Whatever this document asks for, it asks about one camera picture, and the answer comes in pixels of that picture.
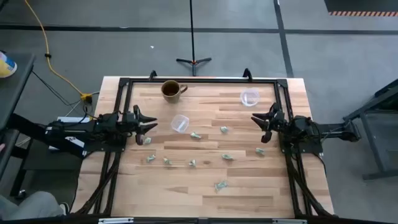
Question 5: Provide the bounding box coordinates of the black aluminium extrusion frame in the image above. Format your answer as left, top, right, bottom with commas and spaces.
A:
74, 77, 335, 218

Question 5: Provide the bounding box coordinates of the person's shoe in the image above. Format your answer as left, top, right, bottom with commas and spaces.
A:
58, 202, 71, 216

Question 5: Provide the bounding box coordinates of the black tripod stand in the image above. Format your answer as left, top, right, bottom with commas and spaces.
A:
175, 0, 213, 77

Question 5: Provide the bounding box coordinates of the silver metal bracket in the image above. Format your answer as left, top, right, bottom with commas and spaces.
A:
98, 217, 134, 224
272, 218, 308, 224

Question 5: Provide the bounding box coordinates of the grey metal frame table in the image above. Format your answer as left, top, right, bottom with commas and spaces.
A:
343, 77, 398, 180

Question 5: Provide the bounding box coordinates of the person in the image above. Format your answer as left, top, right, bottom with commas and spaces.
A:
0, 191, 65, 222

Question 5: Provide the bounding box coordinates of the thin black cable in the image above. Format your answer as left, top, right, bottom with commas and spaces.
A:
30, 70, 94, 121

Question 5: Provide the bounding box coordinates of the dark grey side table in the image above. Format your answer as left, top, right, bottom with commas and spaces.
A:
0, 52, 35, 200

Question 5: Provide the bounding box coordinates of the white rectangular box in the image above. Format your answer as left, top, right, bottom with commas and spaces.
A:
57, 116, 91, 124

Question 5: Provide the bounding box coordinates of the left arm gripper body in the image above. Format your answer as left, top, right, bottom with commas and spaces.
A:
123, 105, 147, 146

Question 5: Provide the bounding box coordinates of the black mat with hazard stripes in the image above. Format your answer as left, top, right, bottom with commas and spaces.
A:
324, 0, 398, 17

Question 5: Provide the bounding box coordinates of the clear plastic container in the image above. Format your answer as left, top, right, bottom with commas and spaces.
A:
170, 114, 190, 133
239, 87, 261, 108

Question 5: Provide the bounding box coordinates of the yellow blue white container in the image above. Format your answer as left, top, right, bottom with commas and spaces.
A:
0, 51, 18, 78

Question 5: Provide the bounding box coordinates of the yellow extension cable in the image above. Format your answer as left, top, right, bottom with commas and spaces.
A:
24, 0, 94, 103

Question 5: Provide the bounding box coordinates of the black cable bundle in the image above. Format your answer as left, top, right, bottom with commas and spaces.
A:
285, 152, 334, 217
75, 152, 123, 215

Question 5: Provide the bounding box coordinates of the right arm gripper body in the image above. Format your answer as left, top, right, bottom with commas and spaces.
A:
261, 102, 285, 144

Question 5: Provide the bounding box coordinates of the olive brown ceramic mug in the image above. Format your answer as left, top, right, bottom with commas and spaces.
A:
160, 80, 188, 104

